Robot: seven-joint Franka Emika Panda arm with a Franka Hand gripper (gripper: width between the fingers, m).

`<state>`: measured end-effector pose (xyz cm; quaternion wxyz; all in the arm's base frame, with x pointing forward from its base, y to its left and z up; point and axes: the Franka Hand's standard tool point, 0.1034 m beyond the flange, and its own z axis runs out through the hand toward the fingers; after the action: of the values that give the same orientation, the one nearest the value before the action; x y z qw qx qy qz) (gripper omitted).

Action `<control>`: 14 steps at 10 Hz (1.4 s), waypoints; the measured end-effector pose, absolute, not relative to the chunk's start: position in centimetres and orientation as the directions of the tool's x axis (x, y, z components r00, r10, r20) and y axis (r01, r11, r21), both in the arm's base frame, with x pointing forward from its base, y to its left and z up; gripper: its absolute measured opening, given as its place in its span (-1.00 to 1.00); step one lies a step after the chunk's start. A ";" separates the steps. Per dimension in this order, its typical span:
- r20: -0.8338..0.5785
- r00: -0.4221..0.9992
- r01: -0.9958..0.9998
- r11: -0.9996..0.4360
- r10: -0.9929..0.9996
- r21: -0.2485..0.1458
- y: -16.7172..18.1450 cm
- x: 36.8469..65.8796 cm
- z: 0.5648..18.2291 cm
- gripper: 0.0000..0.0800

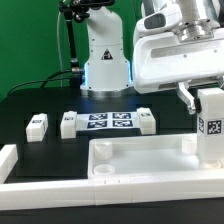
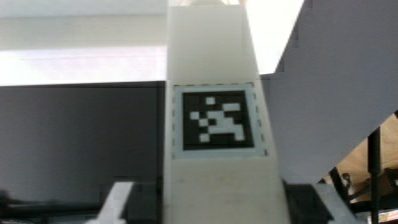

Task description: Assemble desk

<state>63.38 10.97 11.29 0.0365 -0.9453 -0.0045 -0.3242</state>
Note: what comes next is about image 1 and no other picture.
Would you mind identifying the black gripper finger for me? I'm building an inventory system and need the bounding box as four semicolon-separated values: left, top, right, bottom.
176;82;201;115

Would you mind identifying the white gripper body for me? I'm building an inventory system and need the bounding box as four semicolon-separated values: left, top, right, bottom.
133;10;224;93

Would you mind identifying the white desk top tray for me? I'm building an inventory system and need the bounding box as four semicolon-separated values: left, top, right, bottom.
88;133;224;180

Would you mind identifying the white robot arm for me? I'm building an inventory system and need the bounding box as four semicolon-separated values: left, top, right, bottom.
82;0;224;114

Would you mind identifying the fiducial marker sheet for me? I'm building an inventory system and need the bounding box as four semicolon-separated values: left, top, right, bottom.
77;112;139;131

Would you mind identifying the white left fence piece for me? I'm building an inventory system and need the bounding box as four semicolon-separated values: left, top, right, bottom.
0;144;18;184

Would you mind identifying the white cable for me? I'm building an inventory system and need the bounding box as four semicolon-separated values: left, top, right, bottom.
56;12;64;88

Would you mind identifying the black cable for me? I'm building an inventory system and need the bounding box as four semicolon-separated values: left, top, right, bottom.
7;69;73;97

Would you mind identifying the white front fence rail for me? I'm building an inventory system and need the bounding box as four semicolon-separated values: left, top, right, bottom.
0;179;224;211

